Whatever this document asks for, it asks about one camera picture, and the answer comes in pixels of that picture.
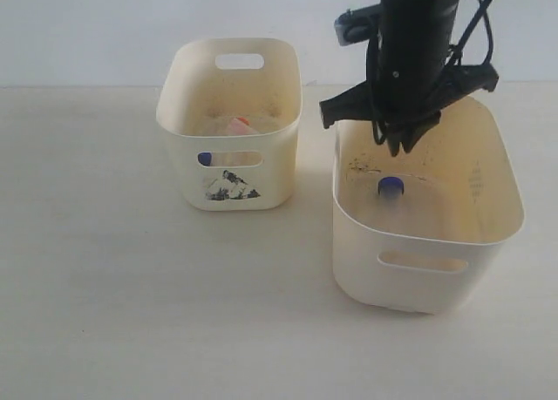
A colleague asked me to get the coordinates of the blue cap tube back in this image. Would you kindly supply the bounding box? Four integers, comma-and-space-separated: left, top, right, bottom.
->
377, 176, 409, 217

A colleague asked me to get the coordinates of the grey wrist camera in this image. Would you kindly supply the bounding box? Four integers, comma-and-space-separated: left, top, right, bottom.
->
334, 4, 383, 47

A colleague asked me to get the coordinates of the orange cap tube back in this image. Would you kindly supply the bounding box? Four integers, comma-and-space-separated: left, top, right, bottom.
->
224, 117, 259, 137

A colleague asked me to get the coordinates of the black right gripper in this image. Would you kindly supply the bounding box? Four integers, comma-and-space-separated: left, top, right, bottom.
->
320, 0, 499, 157

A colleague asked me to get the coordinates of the blue cap tube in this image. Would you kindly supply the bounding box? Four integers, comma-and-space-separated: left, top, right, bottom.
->
377, 176, 409, 217
198, 152, 262, 167

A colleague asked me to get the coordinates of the black cable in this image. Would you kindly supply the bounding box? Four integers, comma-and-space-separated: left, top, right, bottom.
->
364, 0, 502, 146

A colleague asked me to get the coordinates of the blue cap tube front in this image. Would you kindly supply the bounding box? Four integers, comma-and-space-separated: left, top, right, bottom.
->
198, 152, 262, 167

